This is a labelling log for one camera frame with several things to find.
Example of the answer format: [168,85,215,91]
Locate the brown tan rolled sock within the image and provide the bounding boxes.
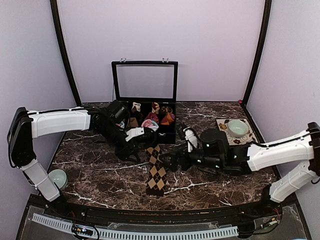
[129,117,139,128]

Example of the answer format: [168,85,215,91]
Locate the black frame post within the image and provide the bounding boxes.
[49,0,82,106]
[242,0,272,108]

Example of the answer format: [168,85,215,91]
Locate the leopard pattern rolled sock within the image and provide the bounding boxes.
[159,106,173,115]

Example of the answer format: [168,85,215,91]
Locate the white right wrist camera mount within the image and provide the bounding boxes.
[177,123,198,153]

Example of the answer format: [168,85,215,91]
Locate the cream brown rolled sock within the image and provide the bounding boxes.
[131,102,141,113]

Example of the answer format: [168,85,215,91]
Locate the black right frame post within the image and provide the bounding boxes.
[242,0,272,108]

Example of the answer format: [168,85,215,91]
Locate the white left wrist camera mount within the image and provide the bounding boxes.
[125,127,145,142]

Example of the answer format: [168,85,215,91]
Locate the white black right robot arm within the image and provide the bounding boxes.
[159,122,320,217]

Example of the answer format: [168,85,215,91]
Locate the maroon teal rolled sock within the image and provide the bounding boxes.
[145,112,159,124]

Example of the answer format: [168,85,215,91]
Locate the pink white rolled sock right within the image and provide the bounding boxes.
[141,119,159,132]

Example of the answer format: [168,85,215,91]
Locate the black left frame post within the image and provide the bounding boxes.
[49,0,82,106]

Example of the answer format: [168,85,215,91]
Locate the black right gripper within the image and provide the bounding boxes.
[159,142,224,172]

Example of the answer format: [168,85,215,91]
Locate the black sock organizer box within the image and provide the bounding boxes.
[109,58,179,145]

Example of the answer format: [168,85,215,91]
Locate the pale green bowl left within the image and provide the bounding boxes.
[48,169,68,190]

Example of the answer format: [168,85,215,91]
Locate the maroon purple orange striped sock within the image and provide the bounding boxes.
[160,112,176,126]

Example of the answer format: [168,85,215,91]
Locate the white slotted cable duct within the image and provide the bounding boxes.
[31,213,239,240]

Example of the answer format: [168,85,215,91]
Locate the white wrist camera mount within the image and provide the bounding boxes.
[125,127,145,142]
[177,123,198,153]

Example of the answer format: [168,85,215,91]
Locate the pale green ceramic bowl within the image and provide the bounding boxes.
[227,119,250,138]

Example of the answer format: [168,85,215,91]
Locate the brown argyle sock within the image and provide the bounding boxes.
[145,145,167,197]

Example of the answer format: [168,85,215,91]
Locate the black front table rail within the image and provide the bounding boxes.
[27,193,298,226]

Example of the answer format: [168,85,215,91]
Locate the square floral ceramic plate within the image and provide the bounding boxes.
[216,118,257,146]

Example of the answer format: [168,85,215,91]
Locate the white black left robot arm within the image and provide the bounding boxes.
[7,100,145,218]

